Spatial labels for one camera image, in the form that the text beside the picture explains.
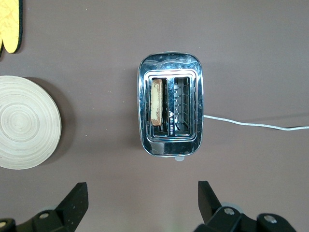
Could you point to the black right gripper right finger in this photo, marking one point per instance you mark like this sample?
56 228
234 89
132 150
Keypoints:
210 205

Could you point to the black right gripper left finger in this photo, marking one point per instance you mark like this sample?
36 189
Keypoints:
72 205

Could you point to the round wooden plate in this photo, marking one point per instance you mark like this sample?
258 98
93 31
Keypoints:
24 123

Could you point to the brown toast slice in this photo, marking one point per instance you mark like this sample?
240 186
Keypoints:
156 101

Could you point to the chrome and beige toaster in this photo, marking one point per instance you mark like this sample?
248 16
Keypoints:
169 145

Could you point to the yellow quilted oven mitt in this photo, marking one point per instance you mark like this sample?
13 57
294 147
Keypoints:
9 24

